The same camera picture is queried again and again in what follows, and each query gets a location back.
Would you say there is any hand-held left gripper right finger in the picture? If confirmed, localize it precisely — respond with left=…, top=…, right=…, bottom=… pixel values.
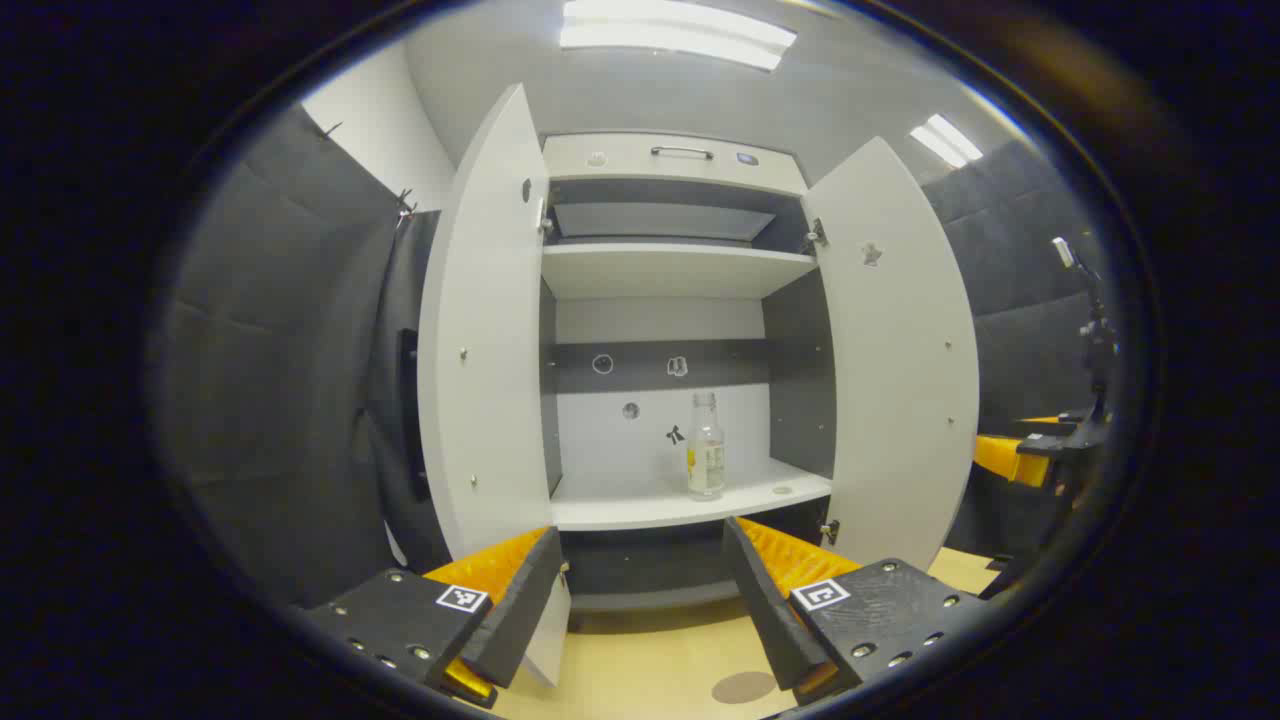
left=720, top=515, right=989, bottom=708

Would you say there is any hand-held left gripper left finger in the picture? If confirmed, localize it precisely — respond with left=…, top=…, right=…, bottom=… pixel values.
left=305, top=525, right=566, bottom=711

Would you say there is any brown round coaster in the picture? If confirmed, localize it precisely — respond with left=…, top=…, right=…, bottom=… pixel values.
left=711, top=671, right=778, bottom=705

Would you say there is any dark quilted cloth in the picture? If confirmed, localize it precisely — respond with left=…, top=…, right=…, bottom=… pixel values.
left=920, top=138, right=1123, bottom=561
left=148, top=100, right=403, bottom=613

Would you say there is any clear glass bottle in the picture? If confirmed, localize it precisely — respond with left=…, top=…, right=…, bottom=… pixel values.
left=686, top=391, right=727, bottom=501

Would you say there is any white cabinet shelf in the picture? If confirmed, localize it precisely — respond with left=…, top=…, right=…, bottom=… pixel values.
left=541, top=242, right=820, bottom=300

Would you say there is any white cabinet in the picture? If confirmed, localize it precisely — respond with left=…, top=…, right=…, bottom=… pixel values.
left=538, top=130, right=839, bottom=613

